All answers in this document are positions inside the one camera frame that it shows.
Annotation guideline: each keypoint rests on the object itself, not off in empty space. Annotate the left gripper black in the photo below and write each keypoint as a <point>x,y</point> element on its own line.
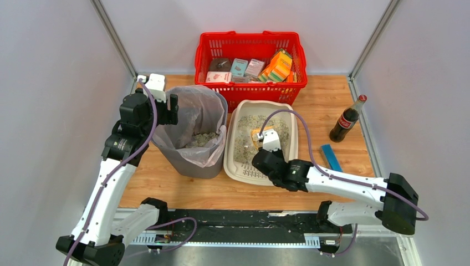
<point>172,108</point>

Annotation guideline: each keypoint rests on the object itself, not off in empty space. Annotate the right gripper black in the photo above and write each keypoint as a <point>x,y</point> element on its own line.
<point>265,158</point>

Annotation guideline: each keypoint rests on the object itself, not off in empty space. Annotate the translucent plastic bin liner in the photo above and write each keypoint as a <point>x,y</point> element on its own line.
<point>198,117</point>

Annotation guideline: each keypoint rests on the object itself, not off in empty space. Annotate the yellow litter scoop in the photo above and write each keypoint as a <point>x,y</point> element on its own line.
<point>257,137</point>

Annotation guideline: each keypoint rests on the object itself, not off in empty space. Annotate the grey mesh trash bin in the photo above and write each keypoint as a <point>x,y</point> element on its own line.
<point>191,161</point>

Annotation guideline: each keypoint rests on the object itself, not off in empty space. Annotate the beige litter box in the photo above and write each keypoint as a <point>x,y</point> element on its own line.
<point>248,173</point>

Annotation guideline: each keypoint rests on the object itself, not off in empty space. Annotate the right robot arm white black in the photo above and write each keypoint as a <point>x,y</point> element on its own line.
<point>390,202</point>

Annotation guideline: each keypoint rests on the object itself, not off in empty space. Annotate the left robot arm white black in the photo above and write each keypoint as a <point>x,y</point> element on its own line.
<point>96,240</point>

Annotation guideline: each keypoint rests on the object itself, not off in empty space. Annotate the cat litter granules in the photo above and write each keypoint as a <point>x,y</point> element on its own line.
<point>244,149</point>

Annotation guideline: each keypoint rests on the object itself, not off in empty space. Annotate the litter clumps in bin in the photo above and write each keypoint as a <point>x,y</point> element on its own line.
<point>201,140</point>

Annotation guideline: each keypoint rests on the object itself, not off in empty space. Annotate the white pink sponge box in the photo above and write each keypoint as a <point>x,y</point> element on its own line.
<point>218,77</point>

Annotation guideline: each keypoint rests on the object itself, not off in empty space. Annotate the blue and tan box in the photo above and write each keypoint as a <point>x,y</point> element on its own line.
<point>330,158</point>

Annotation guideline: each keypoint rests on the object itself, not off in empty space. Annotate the grey sponge label box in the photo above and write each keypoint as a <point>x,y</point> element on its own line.
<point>240,79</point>

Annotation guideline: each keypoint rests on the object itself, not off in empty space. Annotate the teal small box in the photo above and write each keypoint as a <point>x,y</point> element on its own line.
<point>238,67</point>

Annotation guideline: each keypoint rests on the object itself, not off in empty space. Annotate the grey small box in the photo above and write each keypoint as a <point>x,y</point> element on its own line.
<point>254,68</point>

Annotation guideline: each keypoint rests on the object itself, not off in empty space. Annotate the brown round item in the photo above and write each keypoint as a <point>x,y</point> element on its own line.
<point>220,64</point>

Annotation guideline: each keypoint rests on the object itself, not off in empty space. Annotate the cola glass bottle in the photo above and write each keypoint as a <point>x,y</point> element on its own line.
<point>347,120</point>

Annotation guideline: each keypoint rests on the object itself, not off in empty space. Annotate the orange green sponge pack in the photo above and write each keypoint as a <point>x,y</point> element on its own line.
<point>279,68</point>

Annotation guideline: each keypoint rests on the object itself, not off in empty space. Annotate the red shopping basket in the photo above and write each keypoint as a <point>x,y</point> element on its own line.
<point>247,46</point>

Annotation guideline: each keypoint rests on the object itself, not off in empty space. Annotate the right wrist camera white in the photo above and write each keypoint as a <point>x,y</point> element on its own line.
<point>271,141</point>

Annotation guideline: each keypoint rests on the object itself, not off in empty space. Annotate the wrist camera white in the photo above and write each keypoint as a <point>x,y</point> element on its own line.
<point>271,141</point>
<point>155,84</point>

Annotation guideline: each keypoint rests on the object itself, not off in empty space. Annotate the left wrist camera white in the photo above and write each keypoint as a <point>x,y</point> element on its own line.
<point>155,84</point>

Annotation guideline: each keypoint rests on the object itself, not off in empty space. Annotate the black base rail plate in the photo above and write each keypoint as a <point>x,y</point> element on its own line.
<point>243,227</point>

